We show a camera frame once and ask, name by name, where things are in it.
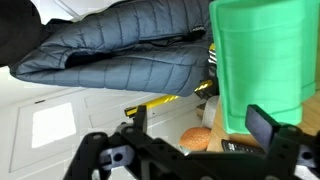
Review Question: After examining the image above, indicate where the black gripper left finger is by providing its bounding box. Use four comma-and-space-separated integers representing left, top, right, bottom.
62, 104, 158, 180

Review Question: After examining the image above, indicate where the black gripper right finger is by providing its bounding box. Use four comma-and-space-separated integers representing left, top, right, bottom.
245, 103, 320, 180

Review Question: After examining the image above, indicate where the green hinged plastic container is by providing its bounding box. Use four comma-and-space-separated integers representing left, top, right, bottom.
208, 0, 320, 135

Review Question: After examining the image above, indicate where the light wooden table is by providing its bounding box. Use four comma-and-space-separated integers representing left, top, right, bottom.
206, 89, 320, 180

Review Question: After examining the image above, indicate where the black remote control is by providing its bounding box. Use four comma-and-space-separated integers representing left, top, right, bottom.
221, 138, 267, 156

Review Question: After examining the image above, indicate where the white door with window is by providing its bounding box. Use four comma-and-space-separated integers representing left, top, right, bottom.
0, 65, 215, 180

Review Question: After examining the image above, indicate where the orange plush octopus toy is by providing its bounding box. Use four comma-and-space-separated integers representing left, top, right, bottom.
177, 126, 213, 155

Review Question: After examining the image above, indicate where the blue quilted jacket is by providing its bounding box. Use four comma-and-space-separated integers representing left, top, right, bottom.
9, 0, 218, 98

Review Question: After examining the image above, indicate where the black hat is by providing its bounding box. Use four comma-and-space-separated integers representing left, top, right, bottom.
0, 0, 45, 68

